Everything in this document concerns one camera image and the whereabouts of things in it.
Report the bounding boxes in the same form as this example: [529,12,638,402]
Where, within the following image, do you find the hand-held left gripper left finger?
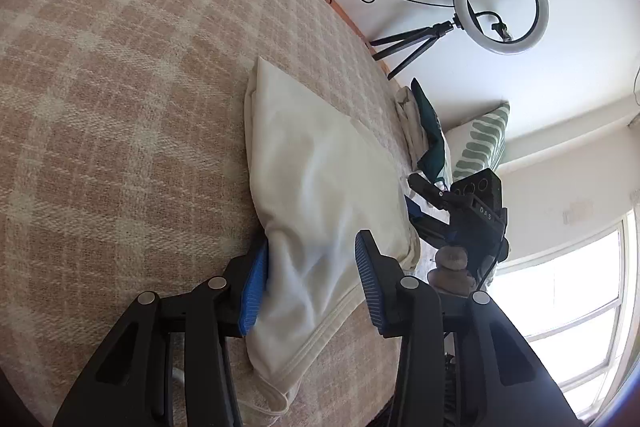
[52,242,271,427]

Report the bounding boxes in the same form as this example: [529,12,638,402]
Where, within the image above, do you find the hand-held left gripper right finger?
[354,230,581,427]

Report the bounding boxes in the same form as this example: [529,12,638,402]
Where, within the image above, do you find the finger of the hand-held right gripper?
[407,173,468,212]
[405,197,453,248]

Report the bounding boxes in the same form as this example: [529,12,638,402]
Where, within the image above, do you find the white camisole top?
[239,56,421,417]

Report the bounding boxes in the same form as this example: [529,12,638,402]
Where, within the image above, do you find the white folded clothes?
[395,87,453,188]

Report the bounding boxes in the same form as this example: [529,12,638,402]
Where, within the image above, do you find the person's right hand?
[427,246,476,295]

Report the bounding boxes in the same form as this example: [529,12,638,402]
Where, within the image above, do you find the dark teal folded garment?
[410,77,448,178]

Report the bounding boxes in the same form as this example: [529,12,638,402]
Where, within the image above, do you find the green patterned white pillow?
[445,102,511,188]

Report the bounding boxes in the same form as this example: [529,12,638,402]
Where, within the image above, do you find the white framed window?
[480,207,640,423]

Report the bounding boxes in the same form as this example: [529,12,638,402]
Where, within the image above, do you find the black mini tripod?
[369,19,458,81]

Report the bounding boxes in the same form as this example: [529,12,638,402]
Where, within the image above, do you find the black gooseneck phone holder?
[467,0,516,42]

